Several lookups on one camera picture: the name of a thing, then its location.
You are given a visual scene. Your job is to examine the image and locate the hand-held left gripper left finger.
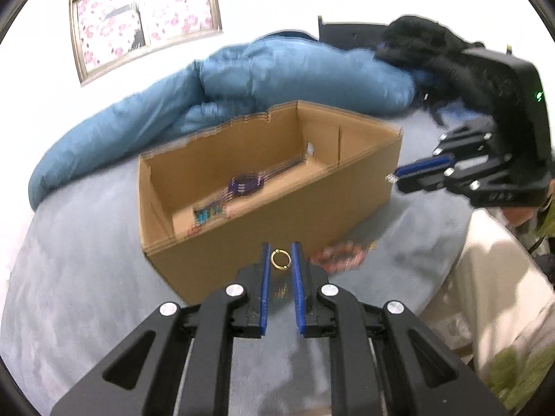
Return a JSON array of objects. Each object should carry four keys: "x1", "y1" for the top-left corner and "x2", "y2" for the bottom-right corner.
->
[{"x1": 50, "y1": 243, "x2": 272, "y2": 416}]

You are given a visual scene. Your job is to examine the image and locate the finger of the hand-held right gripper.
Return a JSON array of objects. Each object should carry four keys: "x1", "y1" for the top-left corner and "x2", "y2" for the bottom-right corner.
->
[
  {"x1": 396, "y1": 161, "x2": 483, "y2": 197},
  {"x1": 396, "y1": 119, "x2": 498, "y2": 179}
]

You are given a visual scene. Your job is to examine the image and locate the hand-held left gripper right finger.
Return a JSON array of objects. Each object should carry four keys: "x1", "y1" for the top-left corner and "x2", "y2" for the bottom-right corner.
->
[{"x1": 290, "y1": 242, "x2": 509, "y2": 416}]

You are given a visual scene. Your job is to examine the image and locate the orange beaded bracelet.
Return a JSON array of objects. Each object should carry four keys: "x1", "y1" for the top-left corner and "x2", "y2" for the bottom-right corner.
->
[{"x1": 311, "y1": 244, "x2": 366, "y2": 275}]

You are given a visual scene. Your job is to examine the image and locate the brown cardboard box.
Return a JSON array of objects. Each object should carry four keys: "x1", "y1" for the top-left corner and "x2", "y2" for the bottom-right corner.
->
[{"x1": 138, "y1": 99, "x2": 404, "y2": 306}]

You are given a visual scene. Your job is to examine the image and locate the multicolour beaded bracelet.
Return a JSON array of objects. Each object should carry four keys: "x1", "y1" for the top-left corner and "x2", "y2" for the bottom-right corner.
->
[{"x1": 186, "y1": 203, "x2": 228, "y2": 235}]

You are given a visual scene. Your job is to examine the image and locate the purple smartwatch with black strap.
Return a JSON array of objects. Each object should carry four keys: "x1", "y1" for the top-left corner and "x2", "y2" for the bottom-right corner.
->
[{"x1": 226, "y1": 156, "x2": 309, "y2": 199}]

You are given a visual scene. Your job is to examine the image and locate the black clothing pile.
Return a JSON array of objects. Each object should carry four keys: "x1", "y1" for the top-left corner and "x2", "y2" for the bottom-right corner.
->
[{"x1": 374, "y1": 15, "x2": 482, "y2": 98}]

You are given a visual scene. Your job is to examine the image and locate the person's right leg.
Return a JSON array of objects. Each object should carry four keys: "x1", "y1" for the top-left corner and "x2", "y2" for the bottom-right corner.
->
[{"x1": 420, "y1": 209, "x2": 555, "y2": 383}]

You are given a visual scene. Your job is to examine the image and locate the black headboard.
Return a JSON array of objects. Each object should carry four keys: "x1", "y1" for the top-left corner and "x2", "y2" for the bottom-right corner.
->
[{"x1": 317, "y1": 16, "x2": 392, "y2": 51}]

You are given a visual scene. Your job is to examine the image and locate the blue duvet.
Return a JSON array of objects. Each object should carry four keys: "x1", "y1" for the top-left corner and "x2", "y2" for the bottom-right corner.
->
[{"x1": 28, "y1": 30, "x2": 418, "y2": 211}]

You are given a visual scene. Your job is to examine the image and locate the window with pink floral film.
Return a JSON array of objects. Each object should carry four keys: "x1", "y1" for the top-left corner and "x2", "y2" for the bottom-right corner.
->
[{"x1": 69, "y1": 0, "x2": 224, "y2": 87}]

